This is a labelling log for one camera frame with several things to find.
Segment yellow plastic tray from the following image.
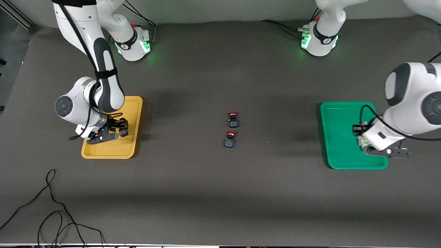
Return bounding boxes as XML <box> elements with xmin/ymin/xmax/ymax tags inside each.
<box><xmin>81</xmin><ymin>96</ymin><xmax>143</xmax><ymax>159</ymax></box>

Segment green plastic tray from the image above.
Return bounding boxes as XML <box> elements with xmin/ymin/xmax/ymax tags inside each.
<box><xmin>320</xmin><ymin>101</ymin><xmax>389</xmax><ymax>170</ymax></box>

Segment dark grey table mat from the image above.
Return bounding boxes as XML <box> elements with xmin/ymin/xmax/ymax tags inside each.
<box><xmin>0</xmin><ymin>17</ymin><xmax>441</xmax><ymax>247</ymax></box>

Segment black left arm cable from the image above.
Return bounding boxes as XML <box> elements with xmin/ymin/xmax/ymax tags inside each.
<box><xmin>360</xmin><ymin>52</ymin><xmax>441</xmax><ymax>142</ymax></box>

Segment thin black loose cable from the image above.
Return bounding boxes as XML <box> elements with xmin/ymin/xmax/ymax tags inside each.
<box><xmin>0</xmin><ymin>168</ymin><xmax>86</xmax><ymax>248</ymax></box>
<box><xmin>37</xmin><ymin>210</ymin><xmax>106</xmax><ymax>248</ymax></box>

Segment black right base cables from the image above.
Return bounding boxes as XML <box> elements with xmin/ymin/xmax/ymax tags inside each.
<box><xmin>123</xmin><ymin>0</ymin><xmax>157</xmax><ymax>44</ymax></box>

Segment black base cables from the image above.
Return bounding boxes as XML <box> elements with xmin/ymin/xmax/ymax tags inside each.
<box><xmin>260</xmin><ymin>7</ymin><xmax>323</xmax><ymax>39</ymax></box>
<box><xmin>123</xmin><ymin>0</ymin><xmax>157</xmax><ymax>44</ymax></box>

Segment black left base cables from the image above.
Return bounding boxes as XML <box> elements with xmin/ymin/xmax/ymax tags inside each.
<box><xmin>260</xmin><ymin>7</ymin><xmax>323</xmax><ymax>39</ymax></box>

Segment aluminium profile rail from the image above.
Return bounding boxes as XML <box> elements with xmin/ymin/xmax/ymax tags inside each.
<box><xmin>0</xmin><ymin>5</ymin><xmax>36</xmax><ymax>29</ymax></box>

